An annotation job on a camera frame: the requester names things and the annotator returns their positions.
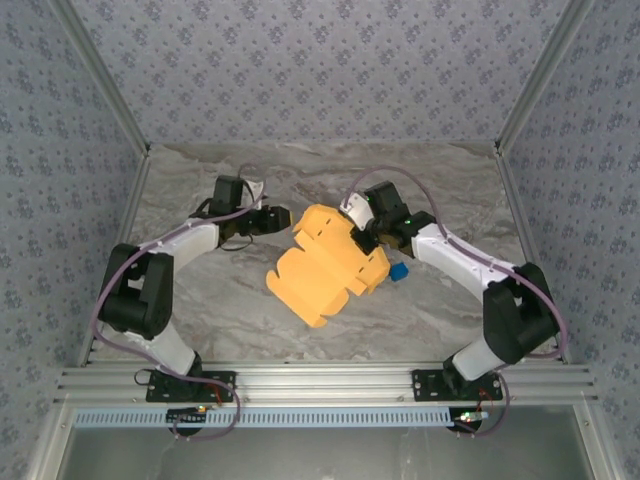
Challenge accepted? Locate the yellow paper box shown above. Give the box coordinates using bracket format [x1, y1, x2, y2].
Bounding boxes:
[264, 202, 392, 331]

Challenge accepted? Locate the aluminium mounting beam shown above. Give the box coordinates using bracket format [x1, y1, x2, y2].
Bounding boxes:
[54, 362, 599, 404]

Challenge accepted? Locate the small circuit board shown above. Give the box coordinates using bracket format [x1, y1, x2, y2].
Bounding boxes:
[167, 407, 209, 424]
[452, 409, 489, 426]

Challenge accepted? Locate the grey metal panel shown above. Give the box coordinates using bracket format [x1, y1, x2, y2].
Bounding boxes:
[29, 404, 616, 480]

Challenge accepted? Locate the aluminium side rail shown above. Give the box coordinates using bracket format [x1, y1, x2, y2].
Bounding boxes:
[494, 147, 574, 366]
[77, 149, 154, 369]

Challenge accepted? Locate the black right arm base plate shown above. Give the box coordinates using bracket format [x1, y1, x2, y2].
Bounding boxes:
[410, 368, 504, 402]

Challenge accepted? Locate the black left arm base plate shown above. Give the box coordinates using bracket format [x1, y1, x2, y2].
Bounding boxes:
[145, 369, 237, 404]

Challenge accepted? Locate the slotted pale blue cable duct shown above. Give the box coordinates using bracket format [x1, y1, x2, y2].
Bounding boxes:
[73, 407, 461, 429]

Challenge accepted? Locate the aluminium frame post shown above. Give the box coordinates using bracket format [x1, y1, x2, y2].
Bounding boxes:
[47, 0, 152, 156]
[493, 0, 600, 156]

